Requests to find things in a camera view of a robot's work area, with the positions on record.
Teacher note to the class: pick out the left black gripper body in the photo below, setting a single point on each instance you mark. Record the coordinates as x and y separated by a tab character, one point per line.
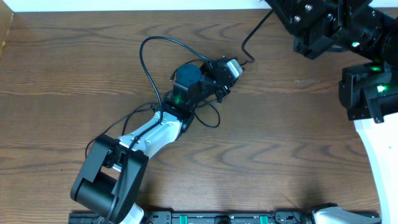
222	76

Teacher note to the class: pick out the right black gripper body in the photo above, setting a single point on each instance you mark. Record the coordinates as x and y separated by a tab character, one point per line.
332	28

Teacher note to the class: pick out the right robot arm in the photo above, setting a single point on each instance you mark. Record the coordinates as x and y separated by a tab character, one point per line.
368	92

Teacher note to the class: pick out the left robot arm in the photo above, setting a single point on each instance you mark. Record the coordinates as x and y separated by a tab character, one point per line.
109	180

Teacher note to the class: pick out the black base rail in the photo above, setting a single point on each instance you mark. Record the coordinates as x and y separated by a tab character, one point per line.
233	218

